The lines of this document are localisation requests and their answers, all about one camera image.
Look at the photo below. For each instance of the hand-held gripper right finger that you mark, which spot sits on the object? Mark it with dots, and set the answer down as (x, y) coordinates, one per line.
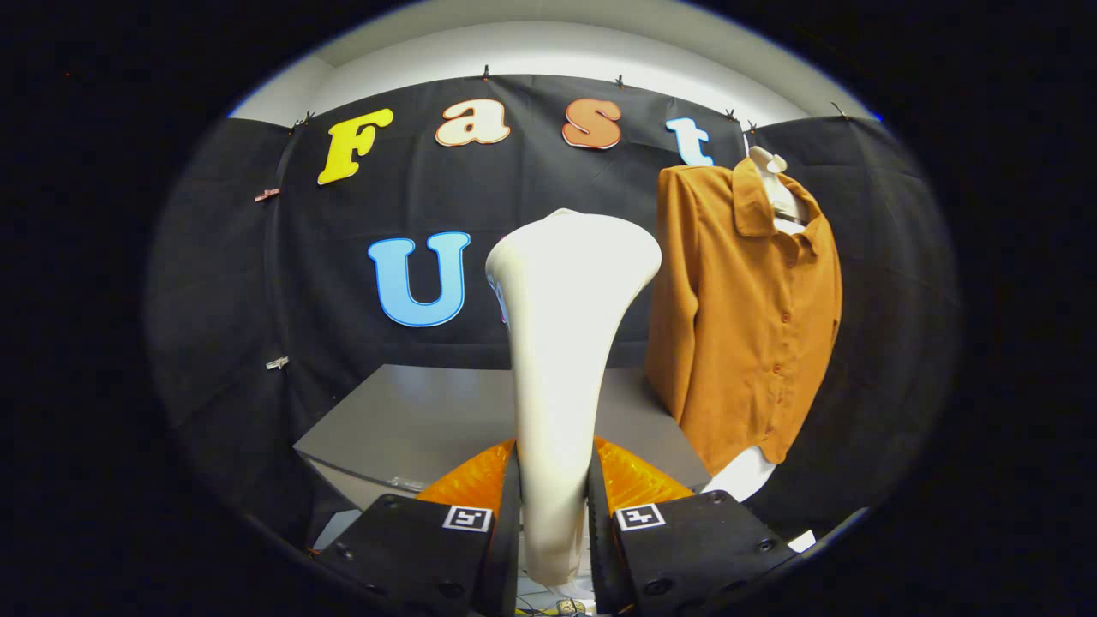
(600, 548)

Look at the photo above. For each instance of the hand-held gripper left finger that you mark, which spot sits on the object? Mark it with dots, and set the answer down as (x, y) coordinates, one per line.
(510, 531)

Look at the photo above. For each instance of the white garment steamer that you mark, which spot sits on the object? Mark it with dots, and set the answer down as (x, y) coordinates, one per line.
(566, 343)

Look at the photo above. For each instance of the orange button shirt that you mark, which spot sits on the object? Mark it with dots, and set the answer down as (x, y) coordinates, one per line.
(737, 343)

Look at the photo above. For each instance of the white clothes hanger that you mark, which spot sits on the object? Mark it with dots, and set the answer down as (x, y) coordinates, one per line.
(776, 184)

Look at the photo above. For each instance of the grey cabinet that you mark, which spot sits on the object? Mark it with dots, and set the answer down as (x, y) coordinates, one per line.
(411, 420)

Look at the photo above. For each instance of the silver clip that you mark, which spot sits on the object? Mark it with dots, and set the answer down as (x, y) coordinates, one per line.
(277, 362)

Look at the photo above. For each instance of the black backdrop cloth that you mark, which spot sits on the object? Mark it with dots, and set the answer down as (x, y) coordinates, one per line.
(257, 283)

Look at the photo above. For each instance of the pink clip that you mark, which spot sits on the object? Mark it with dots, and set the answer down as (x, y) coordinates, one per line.
(266, 194)

